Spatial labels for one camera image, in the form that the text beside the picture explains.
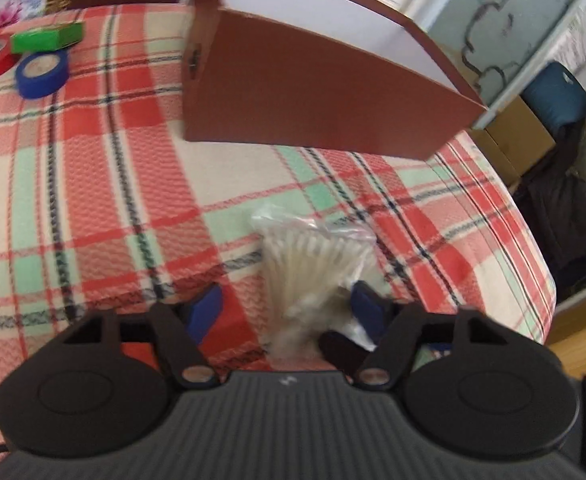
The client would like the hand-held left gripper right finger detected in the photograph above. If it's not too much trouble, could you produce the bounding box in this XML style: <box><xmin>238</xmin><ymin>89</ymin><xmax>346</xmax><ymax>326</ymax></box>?
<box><xmin>318</xmin><ymin>282</ymin><xmax>511</xmax><ymax>392</ymax></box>

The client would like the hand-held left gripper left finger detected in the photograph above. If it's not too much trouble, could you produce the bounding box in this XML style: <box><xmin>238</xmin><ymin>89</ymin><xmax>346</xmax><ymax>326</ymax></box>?
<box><xmin>63</xmin><ymin>282</ymin><xmax>224</xmax><ymax>391</ymax></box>

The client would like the clear bag of cotton swabs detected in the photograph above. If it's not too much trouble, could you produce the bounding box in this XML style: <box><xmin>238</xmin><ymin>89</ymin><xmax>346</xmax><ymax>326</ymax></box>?
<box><xmin>249</xmin><ymin>206</ymin><xmax>379</xmax><ymax>361</ymax></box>

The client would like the brown cardboard box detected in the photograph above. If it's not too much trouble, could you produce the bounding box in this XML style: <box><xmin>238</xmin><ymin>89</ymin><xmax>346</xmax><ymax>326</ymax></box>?
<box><xmin>180</xmin><ymin>0</ymin><xmax>489</xmax><ymax>162</ymax></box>

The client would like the blue tape roll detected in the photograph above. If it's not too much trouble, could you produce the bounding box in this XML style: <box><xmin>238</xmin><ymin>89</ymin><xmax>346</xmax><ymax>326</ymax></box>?
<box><xmin>15</xmin><ymin>50</ymin><xmax>70</xmax><ymax>100</ymax></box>

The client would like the green small box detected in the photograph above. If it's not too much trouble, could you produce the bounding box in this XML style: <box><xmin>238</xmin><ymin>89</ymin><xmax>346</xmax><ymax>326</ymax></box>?
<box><xmin>11</xmin><ymin>22</ymin><xmax>85</xmax><ymax>55</ymax></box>

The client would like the plaid blanket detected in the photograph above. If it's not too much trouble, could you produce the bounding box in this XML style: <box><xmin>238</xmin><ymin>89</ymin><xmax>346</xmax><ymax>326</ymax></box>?
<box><xmin>0</xmin><ymin>4</ymin><xmax>559</xmax><ymax>443</ymax></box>

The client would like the wooden furniture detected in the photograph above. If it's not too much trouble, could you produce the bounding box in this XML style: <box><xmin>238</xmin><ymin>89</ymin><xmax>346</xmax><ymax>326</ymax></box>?
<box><xmin>543</xmin><ymin>277</ymin><xmax>586</xmax><ymax>382</ymax></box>

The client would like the plain cardboard carton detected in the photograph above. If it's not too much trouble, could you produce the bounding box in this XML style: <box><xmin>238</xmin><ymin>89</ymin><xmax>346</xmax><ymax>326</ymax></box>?
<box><xmin>467</xmin><ymin>95</ymin><xmax>560</xmax><ymax>187</ymax></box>

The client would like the dark clothing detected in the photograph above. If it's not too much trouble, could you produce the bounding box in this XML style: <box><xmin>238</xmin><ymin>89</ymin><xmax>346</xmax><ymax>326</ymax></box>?
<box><xmin>512</xmin><ymin>94</ymin><xmax>586</xmax><ymax>303</ymax></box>

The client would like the blue bag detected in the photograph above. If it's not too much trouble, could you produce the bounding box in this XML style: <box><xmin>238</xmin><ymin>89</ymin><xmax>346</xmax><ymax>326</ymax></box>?
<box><xmin>522</xmin><ymin>61</ymin><xmax>586</xmax><ymax>130</ymax></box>

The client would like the glass door with cartoon drawing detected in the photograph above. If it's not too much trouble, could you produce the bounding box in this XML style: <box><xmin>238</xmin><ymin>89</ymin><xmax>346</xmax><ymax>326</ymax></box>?
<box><xmin>400</xmin><ymin>0</ymin><xmax>586</xmax><ymax>128</ymax></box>

